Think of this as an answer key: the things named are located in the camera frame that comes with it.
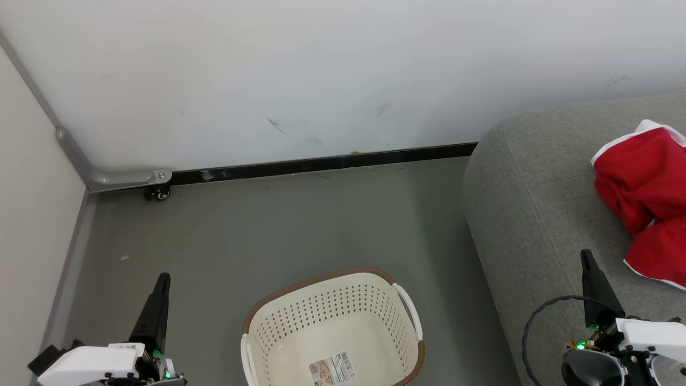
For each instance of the cream perforated laundry basket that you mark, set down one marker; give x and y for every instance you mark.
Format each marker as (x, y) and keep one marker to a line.
(332, 327)

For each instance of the paper label sticker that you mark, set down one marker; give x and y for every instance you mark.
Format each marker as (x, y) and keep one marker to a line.
(332, 369)

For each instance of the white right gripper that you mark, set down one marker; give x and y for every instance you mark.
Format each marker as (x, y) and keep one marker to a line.
(643, 335)

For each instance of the plain red garment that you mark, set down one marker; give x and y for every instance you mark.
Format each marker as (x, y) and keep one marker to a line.
(662, 252)

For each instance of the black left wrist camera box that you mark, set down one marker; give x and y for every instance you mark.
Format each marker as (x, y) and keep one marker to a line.
(44, 360)

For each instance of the grey fabric sofa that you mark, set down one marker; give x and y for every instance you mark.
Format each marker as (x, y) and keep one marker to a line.
(525, 214)

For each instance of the black baseboard strip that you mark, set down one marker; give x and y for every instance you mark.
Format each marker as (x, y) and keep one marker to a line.
(321, 162)

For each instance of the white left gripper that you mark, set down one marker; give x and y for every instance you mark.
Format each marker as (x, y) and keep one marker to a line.
(91, 364)

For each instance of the black caster wheel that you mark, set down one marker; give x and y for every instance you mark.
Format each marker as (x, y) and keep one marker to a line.
(159, 193)

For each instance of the red garment with white band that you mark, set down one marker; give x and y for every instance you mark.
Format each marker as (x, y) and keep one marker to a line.
(643, 177)

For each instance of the grey metal frame foot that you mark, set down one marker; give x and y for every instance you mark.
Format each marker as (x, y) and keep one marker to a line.
(123, 177)

